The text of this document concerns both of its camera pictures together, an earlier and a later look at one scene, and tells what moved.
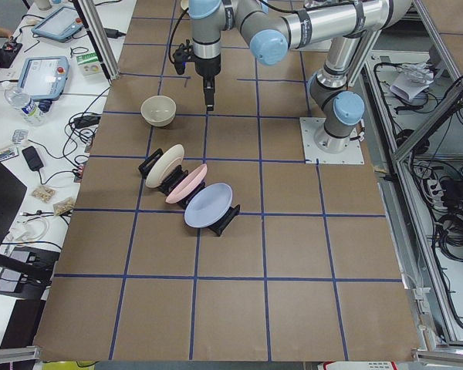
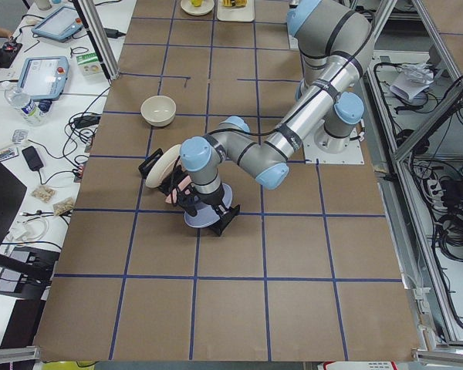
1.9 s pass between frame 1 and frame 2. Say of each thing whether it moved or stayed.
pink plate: stayed
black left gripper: moved
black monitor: stayed
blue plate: stayed
